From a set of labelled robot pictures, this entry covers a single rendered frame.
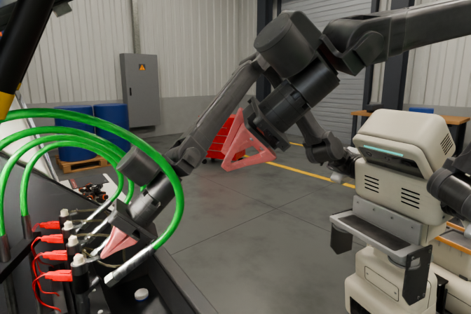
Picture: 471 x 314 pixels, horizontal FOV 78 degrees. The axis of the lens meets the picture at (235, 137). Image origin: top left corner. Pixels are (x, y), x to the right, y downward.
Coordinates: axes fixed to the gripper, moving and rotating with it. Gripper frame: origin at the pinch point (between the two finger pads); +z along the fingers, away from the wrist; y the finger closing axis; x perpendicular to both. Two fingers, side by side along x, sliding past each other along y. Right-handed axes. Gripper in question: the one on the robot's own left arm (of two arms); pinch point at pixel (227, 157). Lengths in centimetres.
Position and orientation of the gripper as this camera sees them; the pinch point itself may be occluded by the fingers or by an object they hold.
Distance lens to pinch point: 45.8
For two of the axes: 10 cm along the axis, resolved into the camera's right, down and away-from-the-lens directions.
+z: -7.2, 6.5, 2.5
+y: 0.4, 4.0, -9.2
